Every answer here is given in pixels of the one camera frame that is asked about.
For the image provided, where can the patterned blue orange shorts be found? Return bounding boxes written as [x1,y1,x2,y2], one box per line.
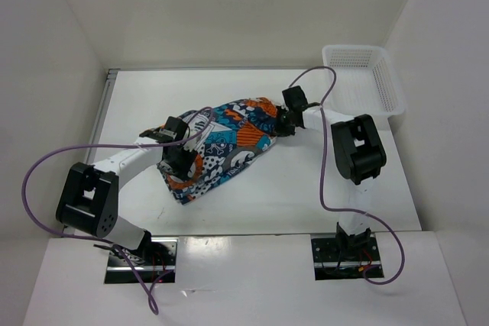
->
[161,97,284,205]

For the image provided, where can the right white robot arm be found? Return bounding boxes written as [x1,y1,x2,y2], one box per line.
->
[276,86,387,260]

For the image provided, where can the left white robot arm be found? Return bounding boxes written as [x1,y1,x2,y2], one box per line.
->
[56,117,209,265]

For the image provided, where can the white plastic basket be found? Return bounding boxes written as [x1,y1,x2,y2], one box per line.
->
[322,45,406,118]

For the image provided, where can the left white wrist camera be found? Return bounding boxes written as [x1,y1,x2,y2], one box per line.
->
[183,132,208,152]

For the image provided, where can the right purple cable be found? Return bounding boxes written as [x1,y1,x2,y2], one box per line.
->
[287,66,406,285]

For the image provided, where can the purple cable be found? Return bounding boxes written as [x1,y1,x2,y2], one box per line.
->
[21,106,217,315]
[287,66,406,285]

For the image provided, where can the aluminium table edge rail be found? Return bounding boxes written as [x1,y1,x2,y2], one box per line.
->
[60,68,119,237]

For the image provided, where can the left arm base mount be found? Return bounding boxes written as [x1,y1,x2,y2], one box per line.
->
[104,237,179,285]

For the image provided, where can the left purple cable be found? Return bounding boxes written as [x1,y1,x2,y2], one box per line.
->
[21,106,217,315]

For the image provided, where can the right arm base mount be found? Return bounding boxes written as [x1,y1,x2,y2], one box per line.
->
[310,234,384,281]

